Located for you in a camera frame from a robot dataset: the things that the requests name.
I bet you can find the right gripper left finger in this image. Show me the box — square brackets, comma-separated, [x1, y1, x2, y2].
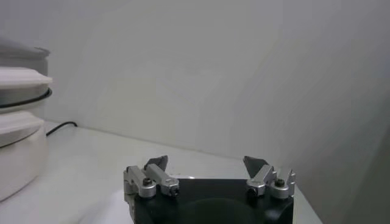
[123, 155, 180, 200]

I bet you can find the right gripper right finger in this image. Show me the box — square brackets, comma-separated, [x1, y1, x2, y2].
[243, 155, 297, 200]

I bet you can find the white electric cooking pot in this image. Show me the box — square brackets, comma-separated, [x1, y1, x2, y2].
[0, 103, 50, 201]

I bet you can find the black pot power cable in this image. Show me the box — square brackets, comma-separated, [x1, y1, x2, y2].
[45, 121, 79, 137]

